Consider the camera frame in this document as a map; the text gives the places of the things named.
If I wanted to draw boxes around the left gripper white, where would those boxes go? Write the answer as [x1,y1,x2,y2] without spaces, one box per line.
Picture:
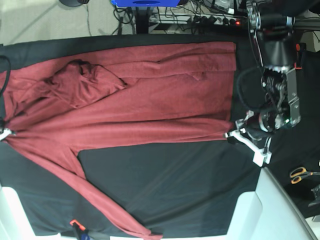
[224,111,272,166]

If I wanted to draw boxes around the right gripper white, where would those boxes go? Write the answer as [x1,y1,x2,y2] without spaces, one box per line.
[0,128,15,141]

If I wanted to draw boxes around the red long-sleeve T-shirt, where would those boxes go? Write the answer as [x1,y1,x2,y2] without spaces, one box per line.
[4,41,236,240]

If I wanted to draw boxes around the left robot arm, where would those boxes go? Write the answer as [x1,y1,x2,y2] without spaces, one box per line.
[225,0,320,167]

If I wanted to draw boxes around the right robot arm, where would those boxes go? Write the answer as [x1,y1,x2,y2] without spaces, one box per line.
[0,55,15,141]

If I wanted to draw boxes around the orange black clamp right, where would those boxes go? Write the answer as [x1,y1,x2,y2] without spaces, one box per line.
[294,42,307,70]

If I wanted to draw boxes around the orange black clamp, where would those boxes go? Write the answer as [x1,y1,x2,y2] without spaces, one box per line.
[69,219,92,240]
[294,42,307,70]

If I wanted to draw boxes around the white power strip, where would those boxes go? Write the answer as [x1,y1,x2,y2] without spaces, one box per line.
[149,12,247,27]

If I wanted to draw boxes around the orange black clamp bottom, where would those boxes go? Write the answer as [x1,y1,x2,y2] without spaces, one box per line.
[69,219,92,240]

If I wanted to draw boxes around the blue box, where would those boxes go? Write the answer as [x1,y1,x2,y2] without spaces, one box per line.
[111,0,180,8]

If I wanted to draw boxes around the yellow-handled scissors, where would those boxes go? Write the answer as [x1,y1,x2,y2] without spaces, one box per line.
[289,166,320,185]

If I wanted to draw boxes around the black table stand post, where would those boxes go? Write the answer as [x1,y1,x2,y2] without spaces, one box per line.
[134,6,152,35]

